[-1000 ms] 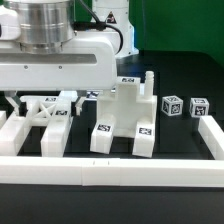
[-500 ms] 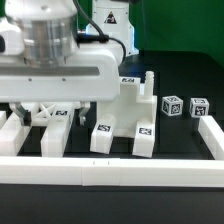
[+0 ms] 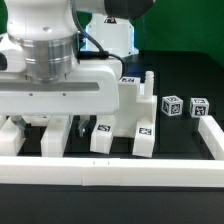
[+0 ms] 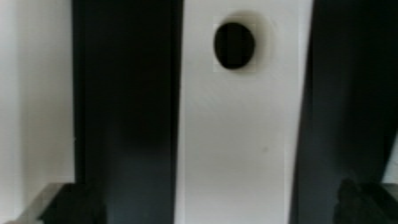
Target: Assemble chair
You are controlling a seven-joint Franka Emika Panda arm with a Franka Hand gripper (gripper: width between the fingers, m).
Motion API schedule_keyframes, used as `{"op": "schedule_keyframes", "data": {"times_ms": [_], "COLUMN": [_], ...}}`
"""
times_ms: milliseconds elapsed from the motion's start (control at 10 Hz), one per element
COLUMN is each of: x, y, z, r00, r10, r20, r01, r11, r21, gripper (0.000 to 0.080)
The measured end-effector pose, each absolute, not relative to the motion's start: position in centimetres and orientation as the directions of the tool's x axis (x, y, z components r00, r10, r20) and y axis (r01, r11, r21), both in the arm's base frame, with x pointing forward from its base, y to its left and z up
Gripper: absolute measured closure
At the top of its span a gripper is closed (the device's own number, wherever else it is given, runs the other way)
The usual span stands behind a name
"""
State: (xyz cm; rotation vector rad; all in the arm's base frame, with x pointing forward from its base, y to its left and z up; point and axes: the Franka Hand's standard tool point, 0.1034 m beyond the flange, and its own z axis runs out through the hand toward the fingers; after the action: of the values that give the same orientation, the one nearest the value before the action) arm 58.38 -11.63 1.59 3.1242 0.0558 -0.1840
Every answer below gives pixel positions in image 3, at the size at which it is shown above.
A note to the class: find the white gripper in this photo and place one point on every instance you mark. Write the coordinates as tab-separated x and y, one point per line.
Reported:
91	89

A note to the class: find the white chair seat part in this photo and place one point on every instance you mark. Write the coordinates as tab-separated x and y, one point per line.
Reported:
137	105

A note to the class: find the white chair back frame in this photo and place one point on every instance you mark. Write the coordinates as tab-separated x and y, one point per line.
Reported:
45	136

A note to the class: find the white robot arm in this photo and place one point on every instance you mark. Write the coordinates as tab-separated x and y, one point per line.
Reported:
42	72

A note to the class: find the white front fence bar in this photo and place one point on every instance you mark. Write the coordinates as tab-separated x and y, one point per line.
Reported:
111	172

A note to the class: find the white fence bar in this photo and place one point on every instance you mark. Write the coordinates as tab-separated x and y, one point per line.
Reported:
212	135
111	172

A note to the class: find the white right fence bar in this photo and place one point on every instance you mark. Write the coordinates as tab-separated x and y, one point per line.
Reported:
212	135

